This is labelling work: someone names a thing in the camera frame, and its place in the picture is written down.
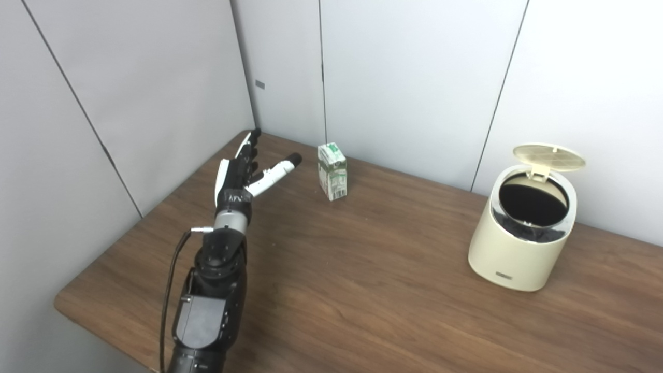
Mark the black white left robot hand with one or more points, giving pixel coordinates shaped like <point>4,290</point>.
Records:
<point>235,178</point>

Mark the green white milk carton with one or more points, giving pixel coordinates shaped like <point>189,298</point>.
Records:
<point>334,173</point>

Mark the cream-colored round bin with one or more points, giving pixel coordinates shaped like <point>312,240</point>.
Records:
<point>510,254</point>

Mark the cream round bin lid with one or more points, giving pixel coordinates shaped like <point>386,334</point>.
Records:
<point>549,157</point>

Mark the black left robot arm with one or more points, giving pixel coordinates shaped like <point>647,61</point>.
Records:
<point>212,300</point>

